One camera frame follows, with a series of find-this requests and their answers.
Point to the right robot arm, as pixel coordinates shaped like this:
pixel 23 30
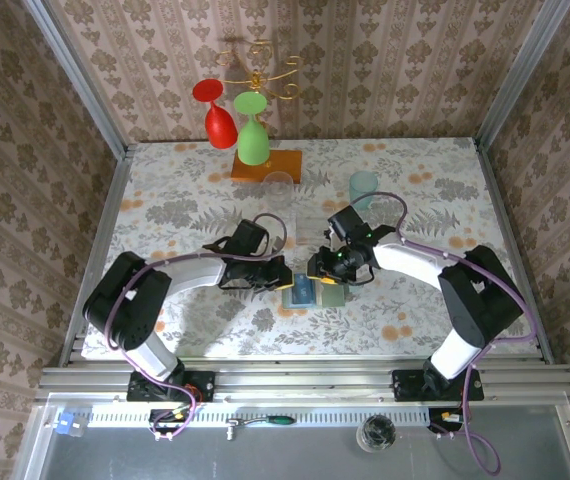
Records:
pixel 415 265

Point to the aluminium frame post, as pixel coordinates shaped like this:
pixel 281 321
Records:
pixel 77 75
pixel 520 75

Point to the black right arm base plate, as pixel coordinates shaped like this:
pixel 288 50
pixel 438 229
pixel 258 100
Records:
pixel 407 387

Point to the aluminium side rail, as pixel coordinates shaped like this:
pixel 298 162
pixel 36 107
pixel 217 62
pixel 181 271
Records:
pixel 100 250
pixel 499 200

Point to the orange wooden rack base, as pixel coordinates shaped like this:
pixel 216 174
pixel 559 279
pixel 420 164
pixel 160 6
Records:
pixel 285 167

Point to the floral tablecloth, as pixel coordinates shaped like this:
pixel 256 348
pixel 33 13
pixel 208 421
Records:
pixel 390 310

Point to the aluminium front frame rail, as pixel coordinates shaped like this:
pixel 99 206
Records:
pixel 305 380

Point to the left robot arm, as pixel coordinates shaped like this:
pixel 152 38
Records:
pixel 190 275

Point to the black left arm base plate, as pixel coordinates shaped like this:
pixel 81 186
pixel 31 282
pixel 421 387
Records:
pixel 200 385

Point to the teal plastic tumbler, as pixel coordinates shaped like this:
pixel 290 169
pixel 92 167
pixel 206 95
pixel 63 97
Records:
pixel 363 187

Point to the red wine glass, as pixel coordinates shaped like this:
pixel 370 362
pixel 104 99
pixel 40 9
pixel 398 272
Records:
pixel 220 130

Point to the clear glass jar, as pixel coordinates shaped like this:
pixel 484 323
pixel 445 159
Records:
pixel 376 434

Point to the green wine glass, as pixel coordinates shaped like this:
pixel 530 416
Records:
pixel 252 145

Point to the clear glass cup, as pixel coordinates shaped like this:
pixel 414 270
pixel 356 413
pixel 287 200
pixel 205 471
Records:
pixel 278 192

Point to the blue connector block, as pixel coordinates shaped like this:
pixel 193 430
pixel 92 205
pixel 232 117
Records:
pixel 66 424

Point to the blue VIP credit card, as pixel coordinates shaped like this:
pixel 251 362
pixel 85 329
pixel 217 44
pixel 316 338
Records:
pixel 304 291

